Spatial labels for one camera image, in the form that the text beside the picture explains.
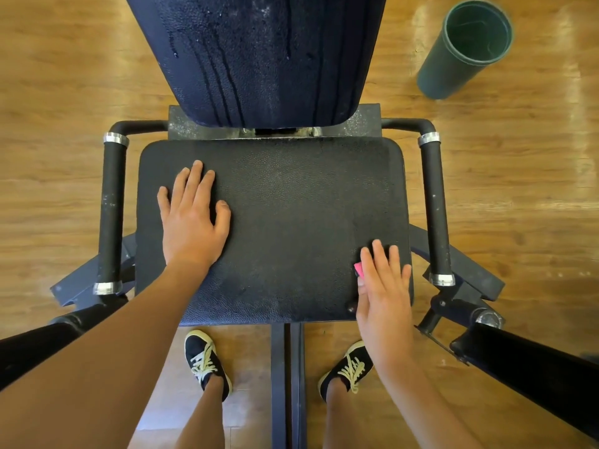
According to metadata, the person's left hand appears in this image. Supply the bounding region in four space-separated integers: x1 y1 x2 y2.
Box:
156 160 232 277

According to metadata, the person's black shoe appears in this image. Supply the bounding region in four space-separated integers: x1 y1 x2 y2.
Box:
317 339 376 402
183 329 232 403

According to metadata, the dark green plastic bucket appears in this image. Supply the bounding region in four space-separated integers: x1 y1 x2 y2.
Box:
416 0 515 101

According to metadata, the person's leg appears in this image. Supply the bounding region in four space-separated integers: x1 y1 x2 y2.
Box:
323 379 376 449
176 377 228 449

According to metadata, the person's left leg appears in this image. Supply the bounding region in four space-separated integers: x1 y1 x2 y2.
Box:
176 377 228 449

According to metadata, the person's left black shoe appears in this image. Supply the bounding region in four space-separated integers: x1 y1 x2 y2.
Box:
183 329 232 403

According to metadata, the person's right forearm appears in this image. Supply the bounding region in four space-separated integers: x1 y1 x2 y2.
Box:
374 355 483 449

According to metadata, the person's right black shoe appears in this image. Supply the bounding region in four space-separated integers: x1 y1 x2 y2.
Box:
317 339 376 402

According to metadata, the person's right leg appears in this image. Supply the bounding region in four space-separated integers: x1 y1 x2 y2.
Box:
323 379 376 449

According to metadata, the person's right hand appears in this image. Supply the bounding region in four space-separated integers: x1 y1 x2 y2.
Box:
354 239 414 370

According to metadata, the person's left forearm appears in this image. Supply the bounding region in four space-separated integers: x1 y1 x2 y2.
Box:
0 261 207 449

